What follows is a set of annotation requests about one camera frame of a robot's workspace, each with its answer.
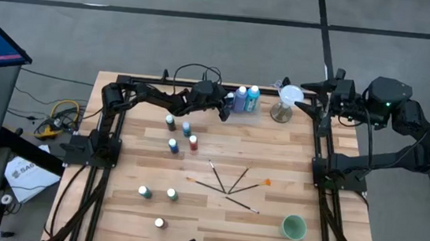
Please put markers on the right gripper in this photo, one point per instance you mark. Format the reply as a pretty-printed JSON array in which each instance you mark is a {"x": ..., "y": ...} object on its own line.
[{"x": 343, "y": 99}]

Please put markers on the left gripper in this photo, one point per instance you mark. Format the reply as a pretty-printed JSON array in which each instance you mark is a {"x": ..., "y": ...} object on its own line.
[{"x": 211, "y": 94}]

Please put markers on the large purple paint bottle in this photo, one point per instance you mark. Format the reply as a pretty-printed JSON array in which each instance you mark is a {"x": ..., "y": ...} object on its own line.
[{"x": 239, "y": 103}]

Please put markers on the large teal paint bottle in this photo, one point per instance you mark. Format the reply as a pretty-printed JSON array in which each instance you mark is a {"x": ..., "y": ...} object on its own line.
[{"x": 252, "y": 102}]

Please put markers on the small teal paint bottle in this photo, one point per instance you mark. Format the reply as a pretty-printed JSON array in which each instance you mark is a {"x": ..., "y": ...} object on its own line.
[{"x": 187, "y": 130}]

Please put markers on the small dark green paint bottle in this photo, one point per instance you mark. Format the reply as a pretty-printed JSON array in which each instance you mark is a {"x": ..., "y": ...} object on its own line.
[{"x": 170, "y": 124}]

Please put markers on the thin paintbrush silver ferrule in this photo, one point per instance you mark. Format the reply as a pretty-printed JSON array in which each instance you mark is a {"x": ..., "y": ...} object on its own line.
[{"x": 216, "y": 176}]

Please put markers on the thin paintbrush brown bristles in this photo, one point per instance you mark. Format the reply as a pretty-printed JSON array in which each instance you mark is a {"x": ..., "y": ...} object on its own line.
[{"x": 239, "y": 179}]

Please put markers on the paintbrush orange fan bristles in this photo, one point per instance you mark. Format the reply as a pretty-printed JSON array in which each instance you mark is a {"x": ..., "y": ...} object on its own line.
[{"x": 248, "y": 188}]

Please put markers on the lettered paintbrush long silver ferrule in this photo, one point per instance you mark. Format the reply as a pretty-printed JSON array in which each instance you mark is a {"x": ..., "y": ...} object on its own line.
[{"x": 241, "y": 205}]

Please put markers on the small light green paint bottle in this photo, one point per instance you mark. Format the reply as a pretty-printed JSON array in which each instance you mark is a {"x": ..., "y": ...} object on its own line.
[{"x": 173, "y": 195}]

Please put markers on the small emerald green paint bottle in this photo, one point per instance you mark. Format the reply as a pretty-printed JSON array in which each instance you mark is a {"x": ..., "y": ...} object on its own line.
[{"x": 146, "y": 193}]

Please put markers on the small dark red paint bottle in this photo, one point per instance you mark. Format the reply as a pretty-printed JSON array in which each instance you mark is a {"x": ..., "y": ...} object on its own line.
[{"x": 161, "y": 224}]

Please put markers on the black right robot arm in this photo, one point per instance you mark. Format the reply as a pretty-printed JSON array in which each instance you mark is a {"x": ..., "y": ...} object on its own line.
[{"x": 393, "y": 157}]

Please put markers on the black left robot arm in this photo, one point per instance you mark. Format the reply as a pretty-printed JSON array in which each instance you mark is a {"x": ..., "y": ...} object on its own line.
[{"x": 154, "y": 97}]

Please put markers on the clear plastic container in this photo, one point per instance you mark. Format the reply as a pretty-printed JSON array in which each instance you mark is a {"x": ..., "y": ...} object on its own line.
[{"x": 242, "y": 120}]

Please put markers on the paintbrush flat orange bristles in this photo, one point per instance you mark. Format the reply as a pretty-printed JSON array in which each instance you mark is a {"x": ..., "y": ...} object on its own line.
[{"x": 204, "y": 186}]

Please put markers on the mint green cup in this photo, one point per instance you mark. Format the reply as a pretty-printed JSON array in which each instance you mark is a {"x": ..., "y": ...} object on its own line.
[{"x": 293, "y": 228}]

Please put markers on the black desk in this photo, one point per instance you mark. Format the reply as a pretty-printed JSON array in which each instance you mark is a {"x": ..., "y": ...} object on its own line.
[{"x": 30, "y": 152}]

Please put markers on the white paper sheet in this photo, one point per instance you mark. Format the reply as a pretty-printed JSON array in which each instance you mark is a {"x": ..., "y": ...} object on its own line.
[{"x": 29, "y": 178}]

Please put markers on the white tape roll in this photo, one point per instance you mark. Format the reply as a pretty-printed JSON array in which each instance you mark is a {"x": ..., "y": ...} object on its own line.
[{"x": 3, "y": 198}]

